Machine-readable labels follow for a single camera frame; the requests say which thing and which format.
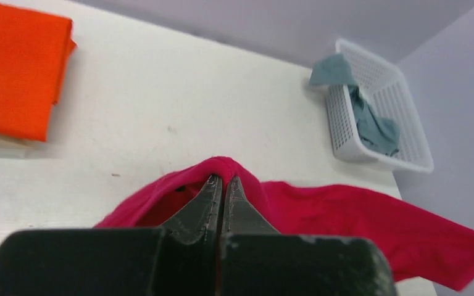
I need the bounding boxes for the red t shirt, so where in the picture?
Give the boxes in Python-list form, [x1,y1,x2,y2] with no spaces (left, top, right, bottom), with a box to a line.
[99,156,474,291]

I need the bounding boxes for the grey-blue t shirt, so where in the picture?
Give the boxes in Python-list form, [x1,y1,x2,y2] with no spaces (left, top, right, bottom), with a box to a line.
[309,54,401,157]

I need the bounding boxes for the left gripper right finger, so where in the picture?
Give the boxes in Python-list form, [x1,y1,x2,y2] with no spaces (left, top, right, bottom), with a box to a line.
[220,177,397,295]

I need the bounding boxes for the folded orange t shirt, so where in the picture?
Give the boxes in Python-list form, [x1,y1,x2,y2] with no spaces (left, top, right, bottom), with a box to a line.
[0,4,77,141]

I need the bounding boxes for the white plastic basket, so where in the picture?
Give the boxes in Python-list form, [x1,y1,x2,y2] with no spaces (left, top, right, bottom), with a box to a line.
[326,39,434,173]

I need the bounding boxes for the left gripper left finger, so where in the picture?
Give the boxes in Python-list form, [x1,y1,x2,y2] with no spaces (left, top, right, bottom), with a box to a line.
[0,175,223,295]

